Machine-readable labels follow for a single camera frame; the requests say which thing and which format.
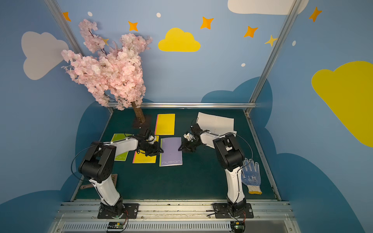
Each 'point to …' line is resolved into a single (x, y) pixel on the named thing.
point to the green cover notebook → (117, 137)
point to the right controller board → (238, 226)
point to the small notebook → (218, 129)
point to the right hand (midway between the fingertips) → (181, 149)
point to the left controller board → (115, 225)
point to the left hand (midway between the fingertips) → (162, 150)
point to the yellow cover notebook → (165, 124)
